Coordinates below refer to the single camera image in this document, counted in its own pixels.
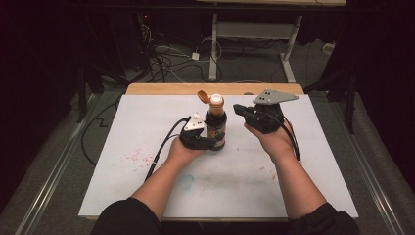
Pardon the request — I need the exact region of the dark sauce bottle orange cap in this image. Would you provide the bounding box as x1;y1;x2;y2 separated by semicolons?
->
196;89;228;152

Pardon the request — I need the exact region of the metal floor rail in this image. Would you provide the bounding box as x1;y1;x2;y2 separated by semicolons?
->
16;94;102;235
326;97;407;235

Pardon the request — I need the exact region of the white table mat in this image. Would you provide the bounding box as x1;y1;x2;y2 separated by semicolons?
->
77;93;359;220

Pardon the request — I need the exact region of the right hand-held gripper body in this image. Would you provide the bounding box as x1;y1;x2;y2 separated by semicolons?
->
244;88;300;135

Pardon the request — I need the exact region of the person's black sleeve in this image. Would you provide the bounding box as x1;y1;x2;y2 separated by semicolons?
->
89;197;164;235
287;202;361;235

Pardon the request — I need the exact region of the tangle of floor cables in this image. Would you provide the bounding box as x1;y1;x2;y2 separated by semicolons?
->
138;13;226;83

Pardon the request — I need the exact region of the black floor cable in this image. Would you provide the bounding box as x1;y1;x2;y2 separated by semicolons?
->
80;94;123;167

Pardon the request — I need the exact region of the right hand-held gripper black cable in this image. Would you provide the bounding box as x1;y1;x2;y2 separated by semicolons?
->
267;112;301;162

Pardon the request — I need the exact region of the person's right black sleeve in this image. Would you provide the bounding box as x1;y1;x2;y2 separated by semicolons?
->
287;202;361;235

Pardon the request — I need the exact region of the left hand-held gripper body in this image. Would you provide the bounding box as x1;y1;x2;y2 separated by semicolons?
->
178;112;214;151

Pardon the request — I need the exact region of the wooden table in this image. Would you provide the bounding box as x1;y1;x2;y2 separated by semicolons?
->
125;82;305;96

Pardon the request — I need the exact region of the person's left black sleeve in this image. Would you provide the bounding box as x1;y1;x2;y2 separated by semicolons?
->
89;197;164;235

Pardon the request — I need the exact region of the black metal stand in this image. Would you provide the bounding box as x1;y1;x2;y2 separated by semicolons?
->
76;63;131;124
302;70;358;135

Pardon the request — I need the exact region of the white metal desk frame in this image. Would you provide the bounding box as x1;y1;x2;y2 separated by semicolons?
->
195;0;347;83

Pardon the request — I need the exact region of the person's right hand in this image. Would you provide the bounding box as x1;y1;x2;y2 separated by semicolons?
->
244;118;297;161

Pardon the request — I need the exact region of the person's left hand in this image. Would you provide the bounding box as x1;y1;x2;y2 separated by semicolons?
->
166;136;205;165

